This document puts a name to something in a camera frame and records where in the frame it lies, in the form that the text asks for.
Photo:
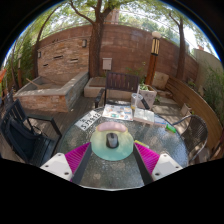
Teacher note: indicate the slim tree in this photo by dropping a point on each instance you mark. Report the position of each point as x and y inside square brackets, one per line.
[181, 50]

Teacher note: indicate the dark wooden slatted chair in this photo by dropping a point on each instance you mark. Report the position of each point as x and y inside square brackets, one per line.
[121, 81]

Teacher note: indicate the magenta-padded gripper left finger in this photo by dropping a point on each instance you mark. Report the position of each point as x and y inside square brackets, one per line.
[60, 165]

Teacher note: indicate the green marker pen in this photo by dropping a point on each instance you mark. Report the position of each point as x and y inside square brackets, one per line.
[170, 128]

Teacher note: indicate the grey wall box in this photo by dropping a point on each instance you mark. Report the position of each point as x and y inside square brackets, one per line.
[107, 63]

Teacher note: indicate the colourful picture sheet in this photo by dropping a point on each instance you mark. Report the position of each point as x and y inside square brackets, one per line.
[117, 112]

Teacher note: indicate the white licence plate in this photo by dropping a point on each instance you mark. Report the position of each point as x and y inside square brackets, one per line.
[87, 120]

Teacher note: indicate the beige stone block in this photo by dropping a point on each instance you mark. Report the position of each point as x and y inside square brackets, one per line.
[161, 80]

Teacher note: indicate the curved wooden bench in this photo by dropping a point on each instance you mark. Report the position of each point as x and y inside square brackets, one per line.
[196, 103]

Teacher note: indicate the dark grey computer mouse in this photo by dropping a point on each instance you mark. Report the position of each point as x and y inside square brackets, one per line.
[112, 140]

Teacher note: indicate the dark wicker chair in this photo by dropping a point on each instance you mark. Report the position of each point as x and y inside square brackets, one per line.
[196, 133]

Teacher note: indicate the thick white book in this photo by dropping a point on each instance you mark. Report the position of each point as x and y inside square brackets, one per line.
[144, 116]

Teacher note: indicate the wooden garden lamp post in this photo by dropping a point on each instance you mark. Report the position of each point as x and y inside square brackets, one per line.
[152, 63]

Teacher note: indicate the raised stone planter bed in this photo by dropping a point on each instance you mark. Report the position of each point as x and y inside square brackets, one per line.
[46, 98]

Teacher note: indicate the forked tree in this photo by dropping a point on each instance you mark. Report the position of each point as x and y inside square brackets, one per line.
[96, 46]

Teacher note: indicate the black metal chair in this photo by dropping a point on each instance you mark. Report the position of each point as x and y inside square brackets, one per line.
[23, 133]

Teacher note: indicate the dark wall lamp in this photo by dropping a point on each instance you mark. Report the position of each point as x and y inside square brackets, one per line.
[84, 43]
[39, 54]

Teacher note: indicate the yellow card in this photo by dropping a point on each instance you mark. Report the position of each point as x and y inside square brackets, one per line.
[141, 144]

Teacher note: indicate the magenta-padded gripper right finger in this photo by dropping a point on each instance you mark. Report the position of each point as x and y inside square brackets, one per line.
[163, 166]

